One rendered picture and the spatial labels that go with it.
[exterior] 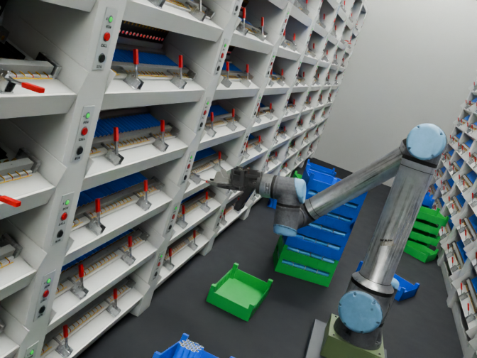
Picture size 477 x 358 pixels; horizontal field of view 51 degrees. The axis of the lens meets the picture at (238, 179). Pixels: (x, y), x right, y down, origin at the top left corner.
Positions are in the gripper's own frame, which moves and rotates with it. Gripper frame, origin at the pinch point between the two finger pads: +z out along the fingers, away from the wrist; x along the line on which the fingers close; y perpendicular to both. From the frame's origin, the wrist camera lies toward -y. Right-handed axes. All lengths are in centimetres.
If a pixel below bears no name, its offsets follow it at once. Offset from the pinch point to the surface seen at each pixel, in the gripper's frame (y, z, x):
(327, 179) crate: -9, -36, -85
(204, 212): -20.3, 10.9, -24.6
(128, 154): 19, 3, 61
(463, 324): -75, -115, -85
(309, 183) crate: -8, -30, -63
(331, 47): 68, -8, -255
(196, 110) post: 29.5, -1.7, 25.3
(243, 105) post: 28, 3, -45
